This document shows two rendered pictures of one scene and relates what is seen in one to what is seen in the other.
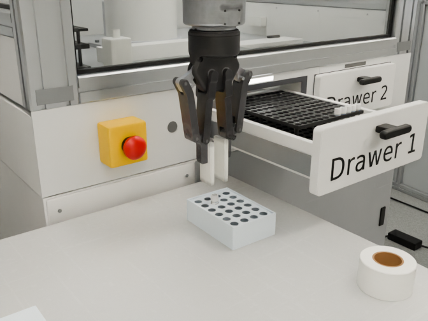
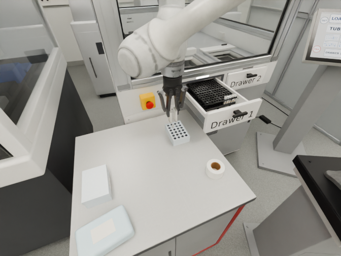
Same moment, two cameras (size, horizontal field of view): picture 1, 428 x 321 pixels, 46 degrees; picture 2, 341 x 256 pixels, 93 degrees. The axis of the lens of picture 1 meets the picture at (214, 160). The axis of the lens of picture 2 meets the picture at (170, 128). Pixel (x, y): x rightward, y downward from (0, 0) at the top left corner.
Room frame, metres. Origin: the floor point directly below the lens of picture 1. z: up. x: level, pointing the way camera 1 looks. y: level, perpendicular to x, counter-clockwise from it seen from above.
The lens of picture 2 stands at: (0.17, -0.16, 1.34)
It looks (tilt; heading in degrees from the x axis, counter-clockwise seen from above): 42 degrees down; 17
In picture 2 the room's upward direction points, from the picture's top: 1 degrees counter-clockwise
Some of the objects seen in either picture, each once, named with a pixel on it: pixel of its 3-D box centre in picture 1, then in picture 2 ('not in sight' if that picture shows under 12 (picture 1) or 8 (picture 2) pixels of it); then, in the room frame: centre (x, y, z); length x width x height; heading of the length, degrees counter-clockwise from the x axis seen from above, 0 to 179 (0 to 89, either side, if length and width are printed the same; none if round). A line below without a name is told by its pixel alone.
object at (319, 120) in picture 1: (328, 118); (220, 100); (0.89, -0.21, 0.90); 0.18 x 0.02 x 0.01; 128
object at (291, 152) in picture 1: (284, 122); (208, 95); (0.98, -0.14, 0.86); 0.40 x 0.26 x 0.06; 38
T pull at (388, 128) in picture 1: (389, 130); (238, 113); (0.79, -0.28, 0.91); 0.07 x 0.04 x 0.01; 128
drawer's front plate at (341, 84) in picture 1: (356, 91); (245, 78); (1.22, -0.35, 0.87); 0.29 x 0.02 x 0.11; 128
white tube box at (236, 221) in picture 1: (229, 216); (176, 132); (0.73, -0.03, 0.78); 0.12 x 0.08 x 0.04; 36
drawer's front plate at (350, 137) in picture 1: (373, 144); (232, 115); (0.81, -0.27, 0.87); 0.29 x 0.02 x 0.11; 128
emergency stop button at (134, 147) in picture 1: (133, 146); (149, 104); (0.79, 0.13, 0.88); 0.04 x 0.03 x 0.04; 128
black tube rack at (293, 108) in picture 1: (288, 121); (209, 95); (0.97, -0.15, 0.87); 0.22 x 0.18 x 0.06; 38
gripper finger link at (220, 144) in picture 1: (220, 158); (175, 115); (0.75, -0.01, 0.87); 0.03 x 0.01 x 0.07; 36
